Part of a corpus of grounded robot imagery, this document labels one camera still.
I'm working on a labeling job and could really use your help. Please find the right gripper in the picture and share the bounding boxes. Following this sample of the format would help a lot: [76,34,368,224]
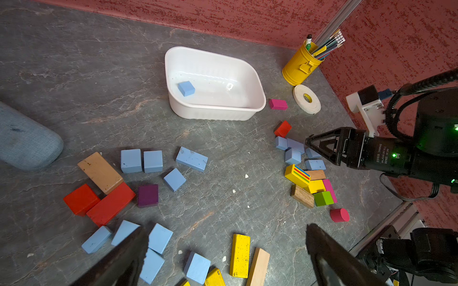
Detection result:
[305,127,367,169]

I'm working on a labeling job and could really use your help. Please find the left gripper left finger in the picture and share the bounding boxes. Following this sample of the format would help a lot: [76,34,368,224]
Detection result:
[72,227,149,286]

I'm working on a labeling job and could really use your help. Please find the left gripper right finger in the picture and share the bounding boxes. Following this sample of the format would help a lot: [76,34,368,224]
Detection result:
[306,224,386,286]

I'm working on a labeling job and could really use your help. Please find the small blue cube block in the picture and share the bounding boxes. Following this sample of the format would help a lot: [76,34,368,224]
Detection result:
[178,81,196,97]

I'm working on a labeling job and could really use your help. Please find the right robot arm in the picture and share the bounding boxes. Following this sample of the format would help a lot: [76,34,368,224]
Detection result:
[305,69,458,284]

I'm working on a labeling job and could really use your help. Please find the magenta cylinder block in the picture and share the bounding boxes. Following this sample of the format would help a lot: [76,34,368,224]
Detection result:
[330,208,350,223]

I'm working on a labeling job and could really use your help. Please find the long blue block right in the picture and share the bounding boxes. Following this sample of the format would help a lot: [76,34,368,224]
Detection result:
[287,138,305,154]

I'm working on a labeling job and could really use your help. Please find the long blue block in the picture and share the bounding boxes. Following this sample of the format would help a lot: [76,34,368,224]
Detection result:
[287,138,305,154]
[175,147,208,172]

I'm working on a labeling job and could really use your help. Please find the green cube block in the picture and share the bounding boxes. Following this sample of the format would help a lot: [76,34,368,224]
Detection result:
[313,191,335,207]

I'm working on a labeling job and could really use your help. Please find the white tape roll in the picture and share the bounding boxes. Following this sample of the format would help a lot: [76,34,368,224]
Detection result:
[293,85,322,115]

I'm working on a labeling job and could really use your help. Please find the red block right cluster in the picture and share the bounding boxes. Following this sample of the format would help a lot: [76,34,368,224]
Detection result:
[274,120,292,138]

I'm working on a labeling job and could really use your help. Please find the long red block left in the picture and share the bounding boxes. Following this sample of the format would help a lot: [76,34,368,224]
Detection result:
[87,182,136,227]

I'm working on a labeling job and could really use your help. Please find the brown wooden block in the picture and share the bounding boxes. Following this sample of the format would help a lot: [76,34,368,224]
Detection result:
[291,185,315,209]

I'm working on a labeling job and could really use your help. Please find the purple cube block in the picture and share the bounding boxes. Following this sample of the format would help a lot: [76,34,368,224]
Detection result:
[137,184,159,208]

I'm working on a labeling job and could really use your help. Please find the long tan wooden block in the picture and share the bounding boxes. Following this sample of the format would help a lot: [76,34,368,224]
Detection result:
[246,248,270,286]

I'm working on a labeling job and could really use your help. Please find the small red block left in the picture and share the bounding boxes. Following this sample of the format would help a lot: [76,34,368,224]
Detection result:
[63,184,101,216]

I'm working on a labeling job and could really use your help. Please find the magenta flat block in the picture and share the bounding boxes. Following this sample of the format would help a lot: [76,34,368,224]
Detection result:
[268,99,288,110]

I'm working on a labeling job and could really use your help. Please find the tan wooden block left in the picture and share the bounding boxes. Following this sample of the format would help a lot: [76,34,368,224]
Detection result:
[78,152,124,195]

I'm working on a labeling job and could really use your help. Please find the yellow pen holder can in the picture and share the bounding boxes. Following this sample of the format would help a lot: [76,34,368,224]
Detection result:
[281,41,323,87]

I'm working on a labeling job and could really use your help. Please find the yellow long block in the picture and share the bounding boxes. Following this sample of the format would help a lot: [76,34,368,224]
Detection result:
[229,234,250,278]

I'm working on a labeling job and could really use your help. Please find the pens in can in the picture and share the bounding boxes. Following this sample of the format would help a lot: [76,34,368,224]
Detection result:
[308,29,345,60]

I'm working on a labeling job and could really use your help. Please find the long blue block left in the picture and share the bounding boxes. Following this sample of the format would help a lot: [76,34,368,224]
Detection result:
[175,147,208,172]

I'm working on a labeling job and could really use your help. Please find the white plastic tray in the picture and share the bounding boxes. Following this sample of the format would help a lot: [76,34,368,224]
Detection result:
[165,46,267,121]

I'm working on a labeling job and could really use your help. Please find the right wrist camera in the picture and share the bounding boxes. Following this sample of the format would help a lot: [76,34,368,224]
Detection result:
[346,85,393,138]

